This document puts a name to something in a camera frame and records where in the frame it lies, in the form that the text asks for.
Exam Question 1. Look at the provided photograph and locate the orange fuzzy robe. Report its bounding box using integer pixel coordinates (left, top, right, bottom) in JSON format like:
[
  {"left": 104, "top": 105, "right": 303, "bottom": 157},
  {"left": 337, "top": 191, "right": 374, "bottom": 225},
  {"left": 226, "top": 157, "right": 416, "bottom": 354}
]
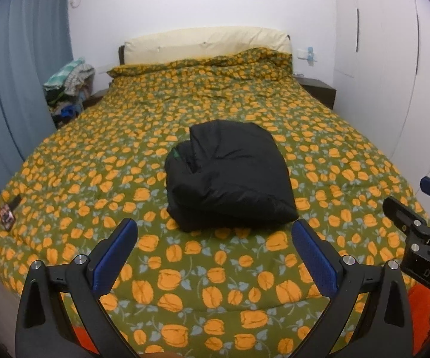
[{"left": 71, "top": 324, "right": 102, "bottom": 358}]

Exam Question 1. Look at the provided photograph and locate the black puffer jacket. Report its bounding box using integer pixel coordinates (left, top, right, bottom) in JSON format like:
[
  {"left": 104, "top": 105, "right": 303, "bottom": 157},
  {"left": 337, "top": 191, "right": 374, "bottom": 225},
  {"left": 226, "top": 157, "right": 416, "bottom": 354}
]
[{"left": 164, "top": 119, "right": 299, "bottom": 232}]

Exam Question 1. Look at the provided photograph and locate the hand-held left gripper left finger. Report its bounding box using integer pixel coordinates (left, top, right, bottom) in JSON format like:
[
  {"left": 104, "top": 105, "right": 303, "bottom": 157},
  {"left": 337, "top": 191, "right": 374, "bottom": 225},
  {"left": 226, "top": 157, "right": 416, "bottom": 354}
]
[{"left": 16, "top": 218, "right": 141, "bottom": 358}]

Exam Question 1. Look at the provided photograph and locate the pile of clothes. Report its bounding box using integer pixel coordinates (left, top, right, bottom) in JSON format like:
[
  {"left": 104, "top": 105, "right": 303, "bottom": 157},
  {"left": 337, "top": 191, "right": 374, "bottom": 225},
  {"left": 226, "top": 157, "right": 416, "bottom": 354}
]
[{"left": 44, "top": 57, "right": 95, "bottom": 129}]

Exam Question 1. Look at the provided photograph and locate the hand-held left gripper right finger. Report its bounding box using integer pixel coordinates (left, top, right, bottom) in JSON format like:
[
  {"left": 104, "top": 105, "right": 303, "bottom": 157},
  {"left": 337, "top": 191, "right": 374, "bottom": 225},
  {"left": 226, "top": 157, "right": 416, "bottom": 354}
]
[{"left": 291, "top": 219, "right": 413, "bottom": 358}]

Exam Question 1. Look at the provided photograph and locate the white wall socket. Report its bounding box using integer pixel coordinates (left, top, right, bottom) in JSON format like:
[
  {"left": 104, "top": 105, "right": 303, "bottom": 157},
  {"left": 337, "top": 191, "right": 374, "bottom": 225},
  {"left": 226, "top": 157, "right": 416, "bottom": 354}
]
[{"left": 297, "top": 46, "right": 318, "bottom": 64}]

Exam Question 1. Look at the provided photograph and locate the blue curtain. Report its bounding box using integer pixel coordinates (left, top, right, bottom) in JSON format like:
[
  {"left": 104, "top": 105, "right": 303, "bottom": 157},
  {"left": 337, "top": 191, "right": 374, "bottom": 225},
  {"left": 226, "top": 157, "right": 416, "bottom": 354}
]
[{"left": 0, "top": 0, "right": 75, "bottom": 306}]

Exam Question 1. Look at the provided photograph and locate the green orange floral duvet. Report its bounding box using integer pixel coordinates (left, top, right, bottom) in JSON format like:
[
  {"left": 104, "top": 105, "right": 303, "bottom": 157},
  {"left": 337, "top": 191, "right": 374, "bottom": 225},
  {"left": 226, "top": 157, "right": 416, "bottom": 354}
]
[{"left": 0, "top": 47, "right": 430, "bottom": 358}]

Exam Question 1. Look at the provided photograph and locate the dark wooden nightstand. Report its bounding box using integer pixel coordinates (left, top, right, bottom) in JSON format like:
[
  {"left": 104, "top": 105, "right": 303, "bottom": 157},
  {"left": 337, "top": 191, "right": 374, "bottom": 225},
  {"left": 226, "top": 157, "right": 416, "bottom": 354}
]
[
  {"left": 297, "top": 78, "right": 338, "bottom": 109},
  {"left": 83, "top": 89, "right": 109, "bottom": 110}
]

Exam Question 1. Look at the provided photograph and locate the cream pillow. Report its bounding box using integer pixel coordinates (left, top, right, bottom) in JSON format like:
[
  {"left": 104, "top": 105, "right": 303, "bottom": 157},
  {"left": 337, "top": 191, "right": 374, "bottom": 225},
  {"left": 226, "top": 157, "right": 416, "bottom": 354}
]
[{"left": 118, "top": 26, "right": 293, "bottom": 66}]

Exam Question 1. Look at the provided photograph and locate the white wardrobe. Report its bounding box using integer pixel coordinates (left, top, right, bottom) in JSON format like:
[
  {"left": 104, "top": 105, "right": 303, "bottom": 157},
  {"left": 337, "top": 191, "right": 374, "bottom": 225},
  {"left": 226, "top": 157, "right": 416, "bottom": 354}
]
[{"left": 332, "top": 0, "right": 430, "bottom": 228}]

